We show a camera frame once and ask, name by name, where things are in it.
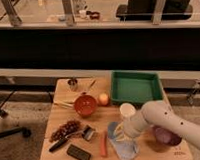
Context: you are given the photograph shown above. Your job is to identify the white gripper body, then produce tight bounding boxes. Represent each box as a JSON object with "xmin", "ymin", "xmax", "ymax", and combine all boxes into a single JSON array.
[{"xmin": 122, "ymin": 111, "xmax": 151, "ymax": 138}]

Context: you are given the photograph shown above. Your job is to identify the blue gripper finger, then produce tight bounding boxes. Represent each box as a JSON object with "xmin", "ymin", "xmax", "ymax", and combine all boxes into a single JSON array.
[
  {"xmin": 108, "ymin": 122, "xmax": 124, "ymax": 141},
  {"xmin": 113, "ymin": 140, "xmax": 139, "ymax": 160}
]

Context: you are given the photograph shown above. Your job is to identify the white paper cup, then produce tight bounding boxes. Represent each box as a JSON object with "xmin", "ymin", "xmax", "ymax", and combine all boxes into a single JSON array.
[{"xmin": 120, "ymin": 103, "xmax": 136, "ymax": 119}]

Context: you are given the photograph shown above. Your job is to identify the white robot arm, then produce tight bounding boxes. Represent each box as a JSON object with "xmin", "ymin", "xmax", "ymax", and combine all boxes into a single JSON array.
[{"xmin": 108, "ymin": 100, "xmax": 200, "ymax": 160}]

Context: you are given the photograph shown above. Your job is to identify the orange carrot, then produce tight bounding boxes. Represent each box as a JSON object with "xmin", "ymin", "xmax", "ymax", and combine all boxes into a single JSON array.
[{"xmin": 99, "ymin": 131, "xmax": 108, "ymax": 157}]

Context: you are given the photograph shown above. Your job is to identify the peach apple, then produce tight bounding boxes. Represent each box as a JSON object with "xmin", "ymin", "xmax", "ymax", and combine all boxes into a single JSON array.
[{"xmin": 97, "ymin": 93, "xmax": 109, "ymax": 106}]

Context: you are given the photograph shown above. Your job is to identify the purple bowl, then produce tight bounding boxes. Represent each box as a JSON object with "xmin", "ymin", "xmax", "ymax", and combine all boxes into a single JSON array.
[{"xmin": 153, "ymin": 126, "xmax": 182, "ymax": 146}]

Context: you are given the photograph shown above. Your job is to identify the orange-red bowl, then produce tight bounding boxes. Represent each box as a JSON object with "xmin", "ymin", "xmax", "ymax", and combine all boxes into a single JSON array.
[{"xmin": 74, "ymin": 95, "xmax": 98, "ymax": 117}]

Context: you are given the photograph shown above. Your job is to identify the green plastic tray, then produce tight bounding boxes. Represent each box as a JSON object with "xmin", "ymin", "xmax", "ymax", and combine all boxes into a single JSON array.
[{"xmin": 110, "ymin": 71, "xmax": 163, "ymax": 106}]

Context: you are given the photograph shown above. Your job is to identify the bunch of dark grapes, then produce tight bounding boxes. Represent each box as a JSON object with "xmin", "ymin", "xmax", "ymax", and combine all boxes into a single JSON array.
[{"xmin": 49, "ymin": 120, "xmax": 81, "ymax": 142}]

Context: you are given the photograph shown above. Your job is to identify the black rectangular block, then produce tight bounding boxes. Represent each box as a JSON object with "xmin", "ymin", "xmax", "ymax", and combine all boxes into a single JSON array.
[{"xmin": 67, "ymin": 144, "xmax": 91, "ymax": 160}]

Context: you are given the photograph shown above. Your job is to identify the pale banana peel strips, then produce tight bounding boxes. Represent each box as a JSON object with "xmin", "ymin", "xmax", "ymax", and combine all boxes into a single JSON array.
[{"xmin": 53, "ymin": 101, "xmax": 74, "ymax": 109}]

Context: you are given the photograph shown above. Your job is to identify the small metal cup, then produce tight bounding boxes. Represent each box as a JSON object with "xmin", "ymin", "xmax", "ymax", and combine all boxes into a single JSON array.
[{"xmin": 68, "ymin": 78, "xmax": 78, "ymax": 92}]

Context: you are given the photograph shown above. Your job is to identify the black office chair base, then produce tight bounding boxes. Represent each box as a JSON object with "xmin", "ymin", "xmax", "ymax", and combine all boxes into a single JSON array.
[{"xmin": 0, "ymin": 91, "xmax": 32, "ymax": 139}]

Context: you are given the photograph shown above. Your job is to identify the wooden-handled utensil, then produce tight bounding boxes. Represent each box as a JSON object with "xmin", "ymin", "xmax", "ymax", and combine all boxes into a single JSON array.
[{"xmin": 81, "ymin": 80, "xmax": 97, "ymax": 95}]

